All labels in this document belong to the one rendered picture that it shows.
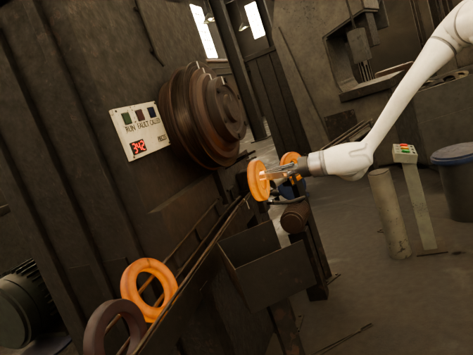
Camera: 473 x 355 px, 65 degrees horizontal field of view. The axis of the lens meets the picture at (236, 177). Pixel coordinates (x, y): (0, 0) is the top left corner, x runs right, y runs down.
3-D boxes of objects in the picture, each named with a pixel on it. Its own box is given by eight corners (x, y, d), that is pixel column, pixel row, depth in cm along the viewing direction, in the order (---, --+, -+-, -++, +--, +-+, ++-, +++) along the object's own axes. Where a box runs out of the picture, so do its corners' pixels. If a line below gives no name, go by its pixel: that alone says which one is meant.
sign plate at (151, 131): (128, 161, 127) (108, 110, 123) (167, 145, 150) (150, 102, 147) (134, 160, 126) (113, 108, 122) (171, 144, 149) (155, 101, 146)
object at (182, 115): (198, 184, 147) (155, 67, 139) (237, 156, 190) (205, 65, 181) (212, 179, 145) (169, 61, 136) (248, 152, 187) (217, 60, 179)
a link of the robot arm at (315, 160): (330, 170, 136) (314, 174, 139) (324, 147, 134) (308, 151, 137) (327, 178, 128) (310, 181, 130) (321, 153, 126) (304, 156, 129)
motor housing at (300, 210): (305, 305, 200) (275, 214, 190) (312, 283, 220) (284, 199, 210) (329, 303, 195) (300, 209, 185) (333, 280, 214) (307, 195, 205)
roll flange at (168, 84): (177, 189, 151) (134, 76, 143) (219, 160, 194) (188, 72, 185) (198, 184, 147) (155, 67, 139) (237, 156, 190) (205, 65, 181)
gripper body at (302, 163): (311, 179, 130) (286, 183, 134) (314, 172, 138) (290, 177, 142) (305, 158, 129) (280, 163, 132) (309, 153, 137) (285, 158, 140)
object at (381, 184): (390, 260, 214) (367, 177, 205) (389, 251, 225) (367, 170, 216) (412, 258, 209) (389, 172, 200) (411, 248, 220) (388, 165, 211)
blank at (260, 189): (243, 169, 133) (251, 167, 132) (254, 156, 147) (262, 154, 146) (255, 208, 138) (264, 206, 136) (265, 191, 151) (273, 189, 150)
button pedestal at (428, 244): (417, 258, 207) (389, 154, 196) (412, 239, 228) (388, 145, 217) (449, 254, 200) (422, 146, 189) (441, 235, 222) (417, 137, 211)
